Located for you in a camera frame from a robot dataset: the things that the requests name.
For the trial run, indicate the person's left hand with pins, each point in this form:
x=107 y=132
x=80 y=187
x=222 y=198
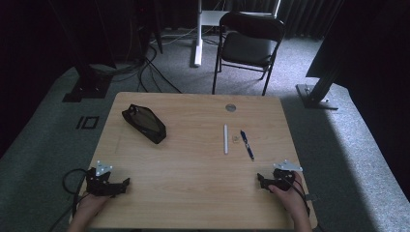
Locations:
x=92 y=203

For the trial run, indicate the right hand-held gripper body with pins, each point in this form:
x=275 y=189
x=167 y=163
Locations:
x=285 y=175

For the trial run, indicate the round grey table grommet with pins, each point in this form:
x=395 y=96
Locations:
x=230 y=107

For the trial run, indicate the black folding chair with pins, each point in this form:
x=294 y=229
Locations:
x=246 y=48

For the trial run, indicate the white pen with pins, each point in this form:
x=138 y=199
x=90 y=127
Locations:
x=226 y=139

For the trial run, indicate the blue pen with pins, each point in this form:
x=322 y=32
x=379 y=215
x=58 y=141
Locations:
x=247 y=145

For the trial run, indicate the black metal stand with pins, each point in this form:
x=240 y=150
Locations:
x=87 y=87
x=317 y=96

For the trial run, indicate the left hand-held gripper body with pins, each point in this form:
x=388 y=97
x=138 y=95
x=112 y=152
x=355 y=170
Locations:
x=98 y=185

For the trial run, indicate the black mesh pencil case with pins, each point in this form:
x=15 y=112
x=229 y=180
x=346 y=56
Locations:
x=145 y=124

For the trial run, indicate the black tape floor marker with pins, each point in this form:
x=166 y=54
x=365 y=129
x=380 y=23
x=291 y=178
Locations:
x=87 y=122

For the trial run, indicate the person's right hand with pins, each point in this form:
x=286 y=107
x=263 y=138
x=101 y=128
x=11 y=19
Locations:
x=288 y=196

